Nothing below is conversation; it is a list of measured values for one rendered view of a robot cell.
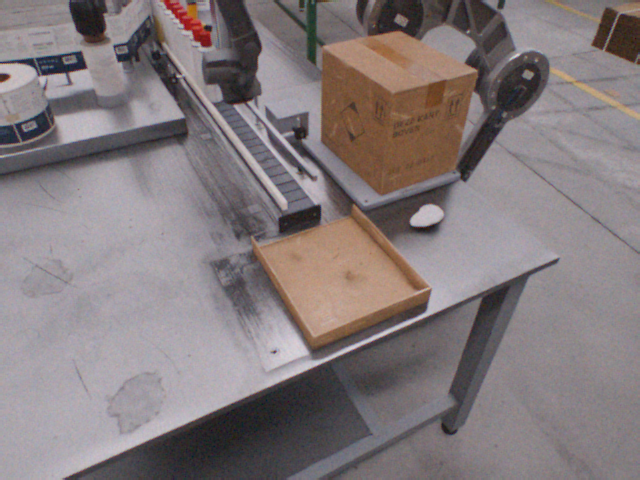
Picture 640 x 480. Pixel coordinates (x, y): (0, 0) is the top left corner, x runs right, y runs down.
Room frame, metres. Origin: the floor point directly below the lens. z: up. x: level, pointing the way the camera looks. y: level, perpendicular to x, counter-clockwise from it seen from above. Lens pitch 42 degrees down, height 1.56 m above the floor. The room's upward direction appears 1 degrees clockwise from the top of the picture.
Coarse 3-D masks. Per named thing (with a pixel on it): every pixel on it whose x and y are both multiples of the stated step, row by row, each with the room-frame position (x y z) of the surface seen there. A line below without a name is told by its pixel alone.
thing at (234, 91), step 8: (232, 80) 1.13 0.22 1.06; (256, 80) 1.20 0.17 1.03; (224, 88) 1.15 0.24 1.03; (232, 88) 1.14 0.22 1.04; (240, 88) 1.13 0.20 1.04; (248, 88) 1.14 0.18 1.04; (256, 88) 1.18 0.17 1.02; (224, 96) 1.14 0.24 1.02; (232, 96) 1.14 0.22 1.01; (240, 96) 1.15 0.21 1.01; (248, 96) 1.16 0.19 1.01
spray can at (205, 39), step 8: (200, 32) 1.39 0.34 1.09; (208, 32) 1.40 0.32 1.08; (200, 40) 1.38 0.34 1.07; (208, 40) 1.38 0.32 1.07; (200, 48) 1.38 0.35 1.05; (208, 48) 1.38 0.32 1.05; (200, 56) 1.38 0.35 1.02; (200, 64) 1.38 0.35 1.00; (208, 88) 1.37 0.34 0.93; (216, 88) 1.37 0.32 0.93; (208, 96) 1.37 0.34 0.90; (216, 96) 1.37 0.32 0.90
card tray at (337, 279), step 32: (352, 224) 0.86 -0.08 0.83; (256, 256) 0.75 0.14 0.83; (288, 256) 0.75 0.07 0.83; (320, 256) 0.75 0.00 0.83; (352, 256) 0.75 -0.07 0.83; (384, 256) 0.75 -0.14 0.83; (288, 288) 0.65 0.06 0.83; (320, 288) 0.66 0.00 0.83; (352, 288) 0.66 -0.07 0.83; (384, 288) 0.66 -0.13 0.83; (416, 288) 0.66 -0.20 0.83; (320, 320) 0.57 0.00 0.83; (352, 320) 0.55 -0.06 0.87
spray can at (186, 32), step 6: (186, 18) 1.52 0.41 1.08; (192, 18) 1.52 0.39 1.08; (186, 24) 1.51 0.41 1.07; (186, 30) 1.51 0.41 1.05; (186, 36) 1.50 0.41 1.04; (186, 42) 1.50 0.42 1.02; (186, 48) 1.51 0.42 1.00; (186, 54) 1.51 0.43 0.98; (186, 60) 1.51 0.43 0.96; (192, 60) 1.50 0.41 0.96; (192, 66) 1.50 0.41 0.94; (192, 72) 1.50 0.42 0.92; (192, 78) 1.50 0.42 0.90
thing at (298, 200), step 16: (208, 112) 1.32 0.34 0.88; (224, 112) 1.32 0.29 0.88; (240, 128) 1.22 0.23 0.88; (256, 144) 1.14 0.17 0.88; (256, 160) 1.06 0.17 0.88; (272, 160) 1.06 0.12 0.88; (256, 176) 0.98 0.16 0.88; (272, 176) 0.99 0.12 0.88; (288, 176) 0.99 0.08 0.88; (288, 192) 0.92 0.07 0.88; (304, 192) 0.92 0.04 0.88; (288, 208) 0.86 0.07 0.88; (304, 208) 0.86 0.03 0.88
